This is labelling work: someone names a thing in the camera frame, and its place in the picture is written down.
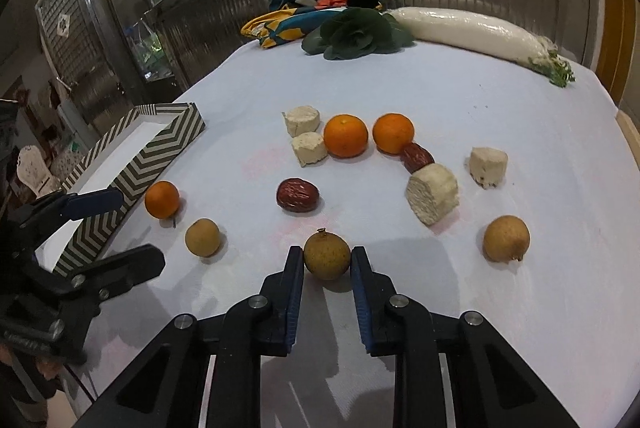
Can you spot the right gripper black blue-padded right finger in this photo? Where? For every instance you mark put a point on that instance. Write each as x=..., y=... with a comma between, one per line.
x=393, y=325

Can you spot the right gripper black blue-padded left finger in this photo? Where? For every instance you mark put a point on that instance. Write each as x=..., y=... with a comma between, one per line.
x=264, y=324

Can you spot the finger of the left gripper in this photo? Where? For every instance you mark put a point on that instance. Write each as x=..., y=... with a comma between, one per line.
x=75, y=205
x=108, y=278

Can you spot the tan longan fruit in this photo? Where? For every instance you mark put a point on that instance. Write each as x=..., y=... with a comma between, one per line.
x=506, y=239
x=326, y=255

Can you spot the small tan longan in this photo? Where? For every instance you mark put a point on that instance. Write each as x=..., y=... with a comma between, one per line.
x=203, y=238

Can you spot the small orange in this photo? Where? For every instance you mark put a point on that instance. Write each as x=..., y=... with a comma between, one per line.
x=162, y=200

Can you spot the large white yam chunk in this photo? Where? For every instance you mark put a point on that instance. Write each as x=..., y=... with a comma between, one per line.
x=432, y=193

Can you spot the red jujube date front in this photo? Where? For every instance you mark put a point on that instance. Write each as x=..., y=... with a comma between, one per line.
x=297, y=195

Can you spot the red jujube date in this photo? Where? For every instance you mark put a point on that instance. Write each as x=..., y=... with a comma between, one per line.
x=297, y=195
x=414, y=157

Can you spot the red jujube date back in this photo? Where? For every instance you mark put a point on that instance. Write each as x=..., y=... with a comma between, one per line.
x=414, y=157

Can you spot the white yam piece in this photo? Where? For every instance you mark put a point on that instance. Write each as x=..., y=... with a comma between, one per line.
x=309, y=148
x=303, y=119
x=487, y=166

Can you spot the orange mandarin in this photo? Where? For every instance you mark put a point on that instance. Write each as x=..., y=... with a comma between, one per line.
x=392, y=132
x=345, y=136

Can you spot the white yam piece top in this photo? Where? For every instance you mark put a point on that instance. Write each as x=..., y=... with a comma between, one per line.
x=303, y=119

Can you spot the white ornate chair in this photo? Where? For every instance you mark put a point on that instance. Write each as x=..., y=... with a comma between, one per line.
x=33, y=172

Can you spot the chevron striped white tray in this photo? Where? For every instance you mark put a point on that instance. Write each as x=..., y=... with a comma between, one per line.
x=130, y=157

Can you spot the white tablecloth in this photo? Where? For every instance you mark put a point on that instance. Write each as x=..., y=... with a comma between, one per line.
x=570, y=308

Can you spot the dark green leafy vegetable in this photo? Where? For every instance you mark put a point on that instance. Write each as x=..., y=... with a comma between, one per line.
x=357, y=32

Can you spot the long white radish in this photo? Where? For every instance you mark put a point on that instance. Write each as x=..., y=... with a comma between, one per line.
x=489, y=36

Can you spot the colourful patterned cloth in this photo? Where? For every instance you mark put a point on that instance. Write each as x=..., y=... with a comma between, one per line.
x=289, y=20

